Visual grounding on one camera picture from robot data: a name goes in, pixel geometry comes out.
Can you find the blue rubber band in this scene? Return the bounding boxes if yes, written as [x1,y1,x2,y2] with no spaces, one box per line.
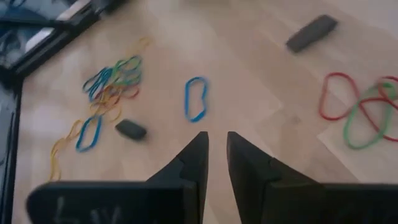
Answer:
[184,76,208,123]
[75,114,103,153]
[82,67,114,102]

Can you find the long dark grey block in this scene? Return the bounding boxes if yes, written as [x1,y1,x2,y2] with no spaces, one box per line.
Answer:
[285,14,339,54]

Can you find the green rubber band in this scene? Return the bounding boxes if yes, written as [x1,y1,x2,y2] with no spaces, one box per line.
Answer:
[343,82,397,150]
[110,55,143,87]

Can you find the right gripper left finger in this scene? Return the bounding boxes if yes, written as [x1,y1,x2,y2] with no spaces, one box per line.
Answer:
[26,131,209,224]

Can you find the red rubber band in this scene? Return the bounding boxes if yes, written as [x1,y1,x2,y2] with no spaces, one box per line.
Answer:
[318,72,361,121]
[96,83,141,100]
[357,75,398,142]

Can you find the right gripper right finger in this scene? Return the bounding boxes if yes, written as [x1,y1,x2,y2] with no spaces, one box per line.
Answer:
[226,131,398,224]

